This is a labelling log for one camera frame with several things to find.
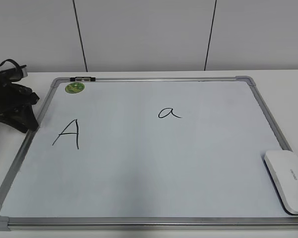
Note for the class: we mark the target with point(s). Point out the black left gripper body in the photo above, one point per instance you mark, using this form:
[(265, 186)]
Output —
[(14, 95)]

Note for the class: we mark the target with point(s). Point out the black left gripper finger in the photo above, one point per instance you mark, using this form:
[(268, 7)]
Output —
[(27, 118), (17, 120)]

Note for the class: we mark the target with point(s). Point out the white board eraser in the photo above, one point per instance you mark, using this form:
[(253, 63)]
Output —
[(283, 168)]

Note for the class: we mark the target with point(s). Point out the round green magnet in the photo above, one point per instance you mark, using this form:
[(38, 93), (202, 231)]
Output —
[(75, 87)]

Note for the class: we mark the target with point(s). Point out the black grey board clip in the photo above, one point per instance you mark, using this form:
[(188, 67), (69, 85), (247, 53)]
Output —
[(78, 79)]

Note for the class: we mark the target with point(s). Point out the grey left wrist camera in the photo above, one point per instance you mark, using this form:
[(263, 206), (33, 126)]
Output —
[(14, 74)]

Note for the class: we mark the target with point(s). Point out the white board with grey frame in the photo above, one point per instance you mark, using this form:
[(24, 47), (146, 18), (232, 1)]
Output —
[(141, 153)]

